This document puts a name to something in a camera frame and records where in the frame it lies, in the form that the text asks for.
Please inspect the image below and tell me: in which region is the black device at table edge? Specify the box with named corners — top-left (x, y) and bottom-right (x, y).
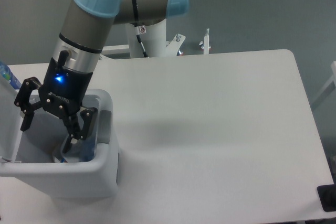
top-left (317, 184), bottom-right (335, 212)

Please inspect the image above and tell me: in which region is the clear plastic bag wrapper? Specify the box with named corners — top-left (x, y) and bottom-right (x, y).
top-left (58, 136), bottom-right (83, 163)

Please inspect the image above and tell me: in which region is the colourful snack packet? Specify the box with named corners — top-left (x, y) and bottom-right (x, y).
top-left (52, 148), bottom-right (66, 163)

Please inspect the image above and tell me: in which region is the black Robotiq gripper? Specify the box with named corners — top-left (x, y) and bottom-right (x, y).
top-left (14, 56), bottom-right (98, 153)

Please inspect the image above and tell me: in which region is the white left floor bracket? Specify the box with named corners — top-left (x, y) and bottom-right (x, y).
top-left (101, 45), bottom-right (130, 59)

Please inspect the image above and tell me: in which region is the clear crushed plastic bottle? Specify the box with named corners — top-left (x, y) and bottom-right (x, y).
top-left (79, 135), bottom-right (96, 162)

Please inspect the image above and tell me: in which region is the white frame at right edge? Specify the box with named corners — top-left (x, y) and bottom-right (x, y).
top-left (310, 61), bottom-right (335, 111)

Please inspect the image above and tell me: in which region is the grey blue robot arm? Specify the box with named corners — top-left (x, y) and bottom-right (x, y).
top-left (14, 0), bottom-right (189, 153)

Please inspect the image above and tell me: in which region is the blue bottle behind bin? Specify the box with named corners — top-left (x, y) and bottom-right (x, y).
top-left (1, 61), bottom-right (22, 90)

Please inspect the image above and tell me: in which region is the white middle floor bracket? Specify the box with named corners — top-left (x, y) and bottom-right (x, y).
top-left (165, 34), bottom-right (186, 57)

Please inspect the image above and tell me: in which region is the white trash can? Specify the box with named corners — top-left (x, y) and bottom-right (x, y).
top-left (1, 89), bottom-right (120, 198)

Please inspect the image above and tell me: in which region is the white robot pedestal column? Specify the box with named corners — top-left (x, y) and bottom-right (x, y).
top-left (125, 19), bottom-right (166, 58)

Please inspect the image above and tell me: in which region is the white trash can lid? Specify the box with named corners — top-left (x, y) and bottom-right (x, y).
top-left (1, 77), bottom-right (23, 163)

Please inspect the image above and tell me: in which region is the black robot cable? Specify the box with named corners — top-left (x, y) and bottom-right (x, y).
top-left (134, 24), bottom-right (150, 58)

